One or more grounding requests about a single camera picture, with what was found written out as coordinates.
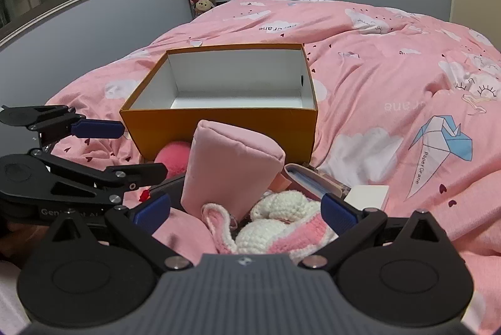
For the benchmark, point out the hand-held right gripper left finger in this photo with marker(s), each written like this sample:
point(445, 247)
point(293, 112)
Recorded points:
point(150, 210)

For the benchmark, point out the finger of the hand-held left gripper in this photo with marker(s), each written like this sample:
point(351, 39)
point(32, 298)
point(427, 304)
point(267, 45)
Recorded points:
point(98, 128)
point(129, 176)

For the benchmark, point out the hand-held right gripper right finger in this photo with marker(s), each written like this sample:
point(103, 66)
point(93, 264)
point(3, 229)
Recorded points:
point(338, 211)

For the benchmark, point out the white box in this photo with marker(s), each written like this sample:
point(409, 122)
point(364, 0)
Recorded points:
point(368, 196)

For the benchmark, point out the pink fluffy pompom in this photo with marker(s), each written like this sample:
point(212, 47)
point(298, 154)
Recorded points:
point(172, 155)

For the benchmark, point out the white pink crochet toy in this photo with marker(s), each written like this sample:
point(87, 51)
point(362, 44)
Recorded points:
point(274, 209)

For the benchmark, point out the pink fabric pouch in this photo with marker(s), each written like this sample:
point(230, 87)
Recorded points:
point(231, 170)

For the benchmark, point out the orange cardboard box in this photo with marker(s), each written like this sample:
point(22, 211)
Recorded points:
point(254, 131)

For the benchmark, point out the pink printed blanket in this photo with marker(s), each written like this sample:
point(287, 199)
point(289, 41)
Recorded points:
point(372, 84)

